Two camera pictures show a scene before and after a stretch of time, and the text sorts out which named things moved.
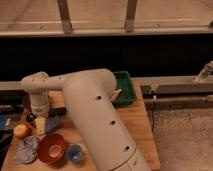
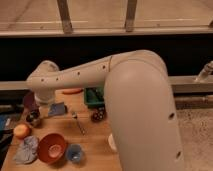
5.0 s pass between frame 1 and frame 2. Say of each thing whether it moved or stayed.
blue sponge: moved
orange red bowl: stayed
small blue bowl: stayed
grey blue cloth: stayed
